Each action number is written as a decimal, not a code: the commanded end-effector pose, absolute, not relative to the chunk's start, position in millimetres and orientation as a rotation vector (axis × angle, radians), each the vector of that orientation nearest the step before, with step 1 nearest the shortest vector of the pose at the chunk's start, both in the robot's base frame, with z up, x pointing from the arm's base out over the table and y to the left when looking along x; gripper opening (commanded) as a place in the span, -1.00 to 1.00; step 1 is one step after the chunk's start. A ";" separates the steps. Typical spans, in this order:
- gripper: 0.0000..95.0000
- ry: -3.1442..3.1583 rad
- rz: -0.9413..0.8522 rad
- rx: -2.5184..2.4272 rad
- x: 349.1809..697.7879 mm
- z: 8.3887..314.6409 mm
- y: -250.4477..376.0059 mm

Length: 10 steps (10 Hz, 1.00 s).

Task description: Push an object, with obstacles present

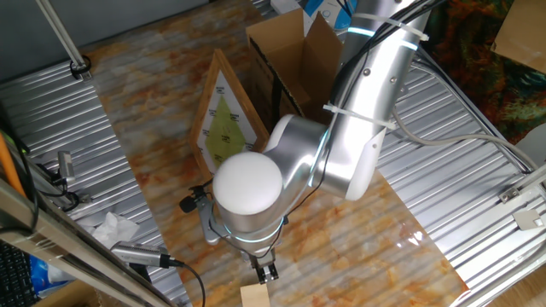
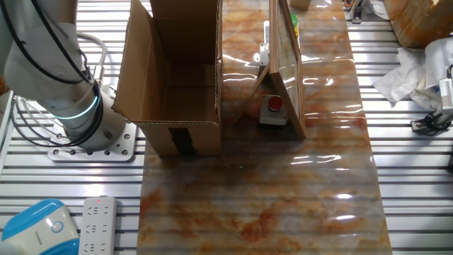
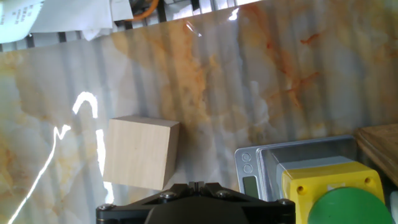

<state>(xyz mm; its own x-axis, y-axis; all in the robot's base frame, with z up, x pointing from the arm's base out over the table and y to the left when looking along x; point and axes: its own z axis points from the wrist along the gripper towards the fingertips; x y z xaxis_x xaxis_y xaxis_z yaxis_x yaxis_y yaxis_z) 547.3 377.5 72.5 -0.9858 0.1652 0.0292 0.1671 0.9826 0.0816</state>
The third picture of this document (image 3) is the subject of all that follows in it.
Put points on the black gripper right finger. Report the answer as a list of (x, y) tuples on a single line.
[(270, 213)]

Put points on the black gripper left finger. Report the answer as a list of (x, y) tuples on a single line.
[(124, 213)]

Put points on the light wooden block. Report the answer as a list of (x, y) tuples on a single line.
[(140, 152)]

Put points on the yellow box green button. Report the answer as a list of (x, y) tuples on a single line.
[(335, 193)]

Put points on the red emergency stop button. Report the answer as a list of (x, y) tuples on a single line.
[(395, 202)]

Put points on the orange marble pattern mat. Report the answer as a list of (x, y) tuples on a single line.
[(217, 77)]

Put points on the crumpled white tissue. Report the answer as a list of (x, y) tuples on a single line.
[(77, 15)]

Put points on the wooden picture frame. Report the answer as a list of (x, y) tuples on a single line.
[(379, 146)]

